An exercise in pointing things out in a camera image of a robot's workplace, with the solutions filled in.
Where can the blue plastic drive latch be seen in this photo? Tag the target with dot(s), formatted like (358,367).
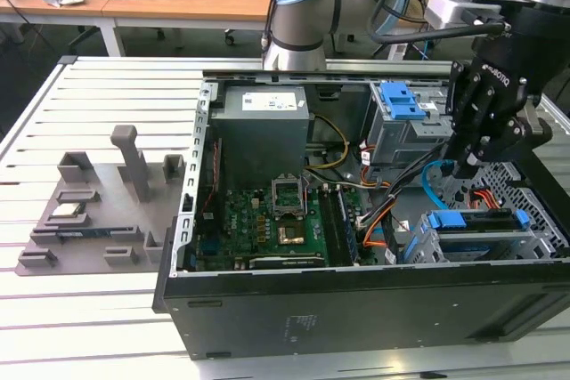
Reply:
(401,102)

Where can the grey parts rack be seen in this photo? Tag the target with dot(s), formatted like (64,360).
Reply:
(111,220)

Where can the black open PC case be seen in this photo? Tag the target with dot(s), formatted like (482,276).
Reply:
(356,309)

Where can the grey disk bay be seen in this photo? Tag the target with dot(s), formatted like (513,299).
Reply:
(534,246)

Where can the black graphics card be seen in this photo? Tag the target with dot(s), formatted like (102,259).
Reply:
(285,261)

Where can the installed RAM stick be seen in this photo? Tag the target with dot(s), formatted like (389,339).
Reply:
(348,224)

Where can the black RAM slot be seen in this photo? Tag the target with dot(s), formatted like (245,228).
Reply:
(329,228)

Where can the black caster wheel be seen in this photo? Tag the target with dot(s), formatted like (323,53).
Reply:
(230,37)

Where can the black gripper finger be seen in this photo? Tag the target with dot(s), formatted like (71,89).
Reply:
(472,104)
(512,139)

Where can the CPU socket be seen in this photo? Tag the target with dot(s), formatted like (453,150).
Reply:
(290,234)

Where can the grey metal drive cage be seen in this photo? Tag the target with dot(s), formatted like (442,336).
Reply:
(401,139)

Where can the green motherboard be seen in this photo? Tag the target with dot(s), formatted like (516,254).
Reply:
(240,228)

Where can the grey power supply unit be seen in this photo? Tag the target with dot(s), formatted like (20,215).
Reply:
(258,144)

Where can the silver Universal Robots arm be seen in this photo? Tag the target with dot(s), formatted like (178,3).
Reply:
(303,19)

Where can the silver CPU chip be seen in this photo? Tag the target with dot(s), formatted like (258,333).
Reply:
(67,211)

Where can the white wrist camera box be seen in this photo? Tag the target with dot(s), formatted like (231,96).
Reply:
(445,10)

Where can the hard disk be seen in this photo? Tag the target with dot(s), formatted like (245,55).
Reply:
(450,219)

